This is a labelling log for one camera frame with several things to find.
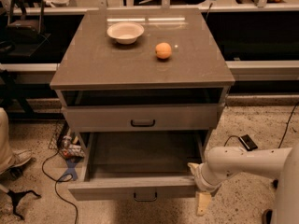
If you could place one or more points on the grey drawer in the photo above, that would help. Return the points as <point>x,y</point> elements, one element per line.
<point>133,118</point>
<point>140,166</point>

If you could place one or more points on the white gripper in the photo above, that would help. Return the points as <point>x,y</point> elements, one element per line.
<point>202,178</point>

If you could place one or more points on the black phone on floor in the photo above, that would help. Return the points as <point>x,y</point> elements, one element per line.
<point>247,142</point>

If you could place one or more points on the orange fruit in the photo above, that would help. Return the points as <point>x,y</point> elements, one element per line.
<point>163,51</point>

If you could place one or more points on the black chair base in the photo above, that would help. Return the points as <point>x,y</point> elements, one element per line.
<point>16,197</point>

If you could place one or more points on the black chair background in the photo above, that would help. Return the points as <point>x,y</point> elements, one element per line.
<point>24,33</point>

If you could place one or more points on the person leg beige trousers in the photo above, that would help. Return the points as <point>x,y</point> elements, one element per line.
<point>6,153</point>

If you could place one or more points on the grey sneaker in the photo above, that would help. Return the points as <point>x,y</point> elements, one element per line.
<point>19,158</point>

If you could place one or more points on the white bowl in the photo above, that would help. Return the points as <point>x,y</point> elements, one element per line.
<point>126,32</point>

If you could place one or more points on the grey drawer cabinet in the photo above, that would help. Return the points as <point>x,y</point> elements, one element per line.
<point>98,71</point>

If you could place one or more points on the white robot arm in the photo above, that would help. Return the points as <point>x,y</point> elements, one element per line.
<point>222,163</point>

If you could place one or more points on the wire basket with bottles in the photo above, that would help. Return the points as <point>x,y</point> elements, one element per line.
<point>65,142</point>

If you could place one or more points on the grey top drawer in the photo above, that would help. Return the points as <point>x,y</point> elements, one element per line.
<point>133,118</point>

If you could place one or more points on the black shoe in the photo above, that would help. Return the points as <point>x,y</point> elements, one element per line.
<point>266,217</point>

